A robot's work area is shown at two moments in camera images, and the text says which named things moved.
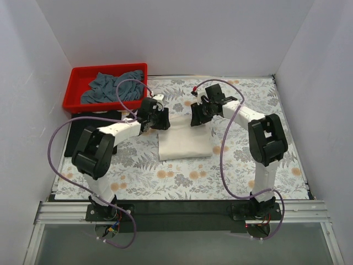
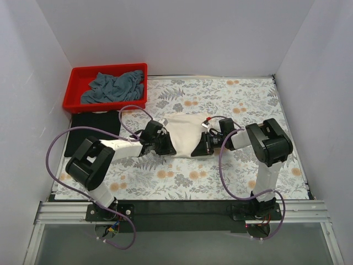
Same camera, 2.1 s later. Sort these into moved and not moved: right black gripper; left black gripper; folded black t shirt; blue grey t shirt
Moved: right black gripper; left black gripper
Not moved: blue grey t shirt; folded black t shirt
